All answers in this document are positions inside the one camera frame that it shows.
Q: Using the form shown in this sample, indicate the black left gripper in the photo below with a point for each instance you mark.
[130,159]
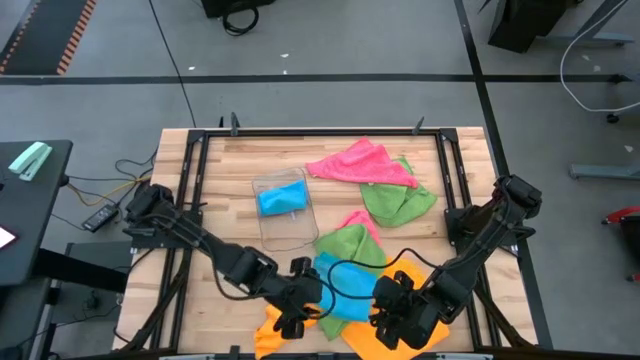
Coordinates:
[300,295]

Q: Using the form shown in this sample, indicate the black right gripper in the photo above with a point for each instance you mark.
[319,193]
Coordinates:
[415,315]

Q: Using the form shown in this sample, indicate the blue microfiber towel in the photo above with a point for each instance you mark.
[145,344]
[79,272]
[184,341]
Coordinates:
[282,197]
[350,285]

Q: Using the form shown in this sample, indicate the pink microfiber towel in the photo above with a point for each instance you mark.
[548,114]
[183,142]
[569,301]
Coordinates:
[365,162]
[361,218]

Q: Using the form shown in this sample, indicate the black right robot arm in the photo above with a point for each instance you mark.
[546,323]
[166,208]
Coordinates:
[480,235]

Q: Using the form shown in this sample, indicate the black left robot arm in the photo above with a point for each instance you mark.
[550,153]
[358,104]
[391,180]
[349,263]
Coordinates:
[220,250]

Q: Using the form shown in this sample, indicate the orange microfiber towel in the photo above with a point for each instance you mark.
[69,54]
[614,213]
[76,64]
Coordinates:
[270,335]
[365,345]

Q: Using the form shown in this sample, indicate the green microfiber towel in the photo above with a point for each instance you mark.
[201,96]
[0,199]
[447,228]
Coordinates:
[350,242]
[395,202]

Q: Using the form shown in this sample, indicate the clear plastic bin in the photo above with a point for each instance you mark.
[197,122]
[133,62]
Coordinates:
[290,235]

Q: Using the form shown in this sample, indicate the black power adapter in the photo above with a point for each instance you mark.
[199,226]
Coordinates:
[100,218]

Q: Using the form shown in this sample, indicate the red and black chair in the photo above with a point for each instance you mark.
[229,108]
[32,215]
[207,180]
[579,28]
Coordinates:
[625,215]

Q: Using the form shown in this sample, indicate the grey table foot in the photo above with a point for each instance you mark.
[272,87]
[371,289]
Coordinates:
[605,172]

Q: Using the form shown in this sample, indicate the black desk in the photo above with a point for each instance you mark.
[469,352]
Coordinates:
[30,210]

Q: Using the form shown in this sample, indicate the black caster wheel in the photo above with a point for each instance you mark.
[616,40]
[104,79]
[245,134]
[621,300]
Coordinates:
[613,118]

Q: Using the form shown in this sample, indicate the black box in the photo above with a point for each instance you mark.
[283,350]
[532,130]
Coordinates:
[235,6]

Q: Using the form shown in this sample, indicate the mint green stapler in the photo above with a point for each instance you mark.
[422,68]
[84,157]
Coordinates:
[30,160]

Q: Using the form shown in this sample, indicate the black furniture base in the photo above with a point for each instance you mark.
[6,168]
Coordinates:
[525,25]

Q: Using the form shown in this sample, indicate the black mat with striped edge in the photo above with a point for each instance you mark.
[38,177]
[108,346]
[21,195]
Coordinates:
[45,35]

